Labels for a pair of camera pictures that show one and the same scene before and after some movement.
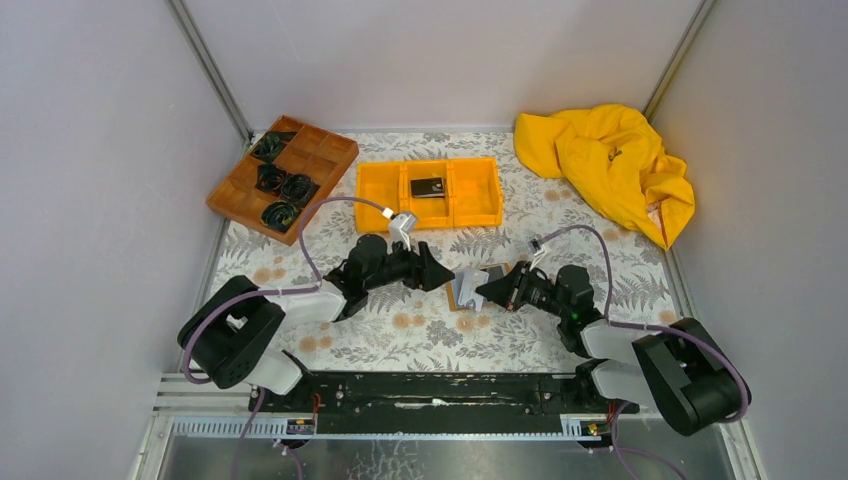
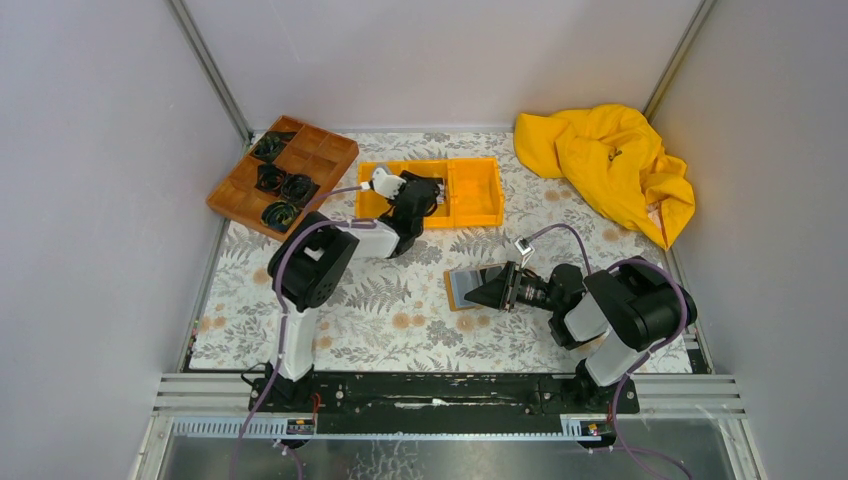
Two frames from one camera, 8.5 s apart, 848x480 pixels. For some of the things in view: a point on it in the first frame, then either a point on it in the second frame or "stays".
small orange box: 462,288 stays
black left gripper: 431,274 to 428,181
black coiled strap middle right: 298,188 stays
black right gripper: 510,289 stays
